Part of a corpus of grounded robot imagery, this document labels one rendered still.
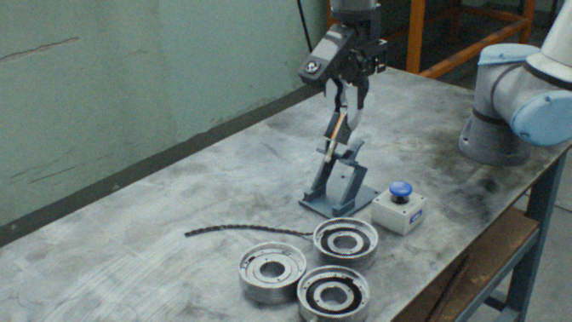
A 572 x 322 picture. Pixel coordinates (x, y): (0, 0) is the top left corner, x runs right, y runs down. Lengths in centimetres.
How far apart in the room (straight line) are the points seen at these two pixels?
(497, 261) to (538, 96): 48
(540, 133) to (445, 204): 21
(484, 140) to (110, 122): 170
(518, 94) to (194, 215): 62
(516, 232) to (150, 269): 90
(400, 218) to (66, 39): 166
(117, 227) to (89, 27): 140
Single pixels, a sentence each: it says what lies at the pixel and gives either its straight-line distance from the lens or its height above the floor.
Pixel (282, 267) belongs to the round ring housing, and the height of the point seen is 82.
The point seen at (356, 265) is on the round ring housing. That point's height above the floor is 82.
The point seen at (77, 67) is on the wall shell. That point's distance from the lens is 239.
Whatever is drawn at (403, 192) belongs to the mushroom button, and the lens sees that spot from 100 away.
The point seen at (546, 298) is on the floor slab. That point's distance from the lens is 219.
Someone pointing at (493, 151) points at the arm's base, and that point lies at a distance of 124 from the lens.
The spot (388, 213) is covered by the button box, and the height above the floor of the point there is 83.
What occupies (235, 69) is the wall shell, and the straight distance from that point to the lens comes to 289.
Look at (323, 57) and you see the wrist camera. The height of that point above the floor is 110.
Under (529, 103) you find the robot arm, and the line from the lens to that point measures 106.
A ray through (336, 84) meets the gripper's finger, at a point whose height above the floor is 103.
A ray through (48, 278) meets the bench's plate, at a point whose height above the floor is 80.
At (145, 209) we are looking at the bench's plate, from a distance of 112.
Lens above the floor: 142
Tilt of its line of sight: 30 degrees down
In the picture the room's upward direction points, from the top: 2 degrees counter-clockwise
